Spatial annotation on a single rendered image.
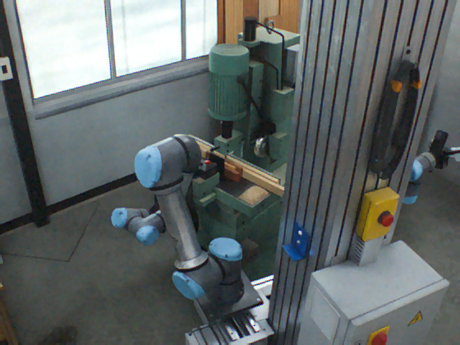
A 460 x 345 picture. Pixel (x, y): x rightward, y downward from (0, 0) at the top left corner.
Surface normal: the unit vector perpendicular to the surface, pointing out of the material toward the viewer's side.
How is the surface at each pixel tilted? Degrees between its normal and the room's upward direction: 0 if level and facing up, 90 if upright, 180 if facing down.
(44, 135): 90
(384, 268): 0
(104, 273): 0
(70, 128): 90
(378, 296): 0
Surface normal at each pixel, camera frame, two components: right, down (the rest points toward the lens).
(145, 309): 0.04, -0.84
